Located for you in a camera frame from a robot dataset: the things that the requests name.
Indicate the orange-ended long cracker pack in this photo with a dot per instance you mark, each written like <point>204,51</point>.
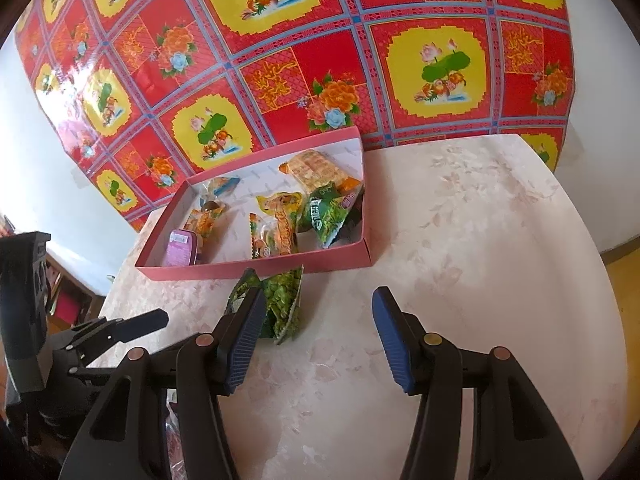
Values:
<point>312,170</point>

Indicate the colourful fruit candy packet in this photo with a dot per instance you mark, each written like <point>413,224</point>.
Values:
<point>273,236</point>

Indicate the purple plastic snack tub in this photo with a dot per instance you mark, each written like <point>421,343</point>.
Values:
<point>183,248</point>

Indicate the pink shallow cardboard box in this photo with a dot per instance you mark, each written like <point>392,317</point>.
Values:
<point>226,253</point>

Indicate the blue-ended clear rice cracker pack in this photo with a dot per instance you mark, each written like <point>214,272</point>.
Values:
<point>219,187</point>

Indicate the small orange candy packet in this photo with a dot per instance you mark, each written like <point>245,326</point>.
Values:
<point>202,222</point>

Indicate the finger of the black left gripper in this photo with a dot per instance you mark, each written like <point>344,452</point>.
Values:
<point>135,324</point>

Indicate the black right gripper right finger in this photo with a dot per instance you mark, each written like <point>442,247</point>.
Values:
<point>515,436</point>

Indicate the red floral wall cloth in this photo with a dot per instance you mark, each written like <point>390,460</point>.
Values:
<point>143,94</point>

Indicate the green pea snack packet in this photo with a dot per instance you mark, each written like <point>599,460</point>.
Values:
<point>332,214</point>

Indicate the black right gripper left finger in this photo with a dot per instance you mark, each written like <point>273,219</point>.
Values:
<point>200,384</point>

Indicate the brown round candy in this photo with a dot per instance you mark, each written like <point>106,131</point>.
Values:
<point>212,205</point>

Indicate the yellow-lidded jelly cup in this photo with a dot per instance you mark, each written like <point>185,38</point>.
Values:
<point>287,202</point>

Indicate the green pea packet front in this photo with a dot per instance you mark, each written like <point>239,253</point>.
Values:
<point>282,292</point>

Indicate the wooden furniture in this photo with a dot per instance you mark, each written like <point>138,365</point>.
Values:
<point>622,265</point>

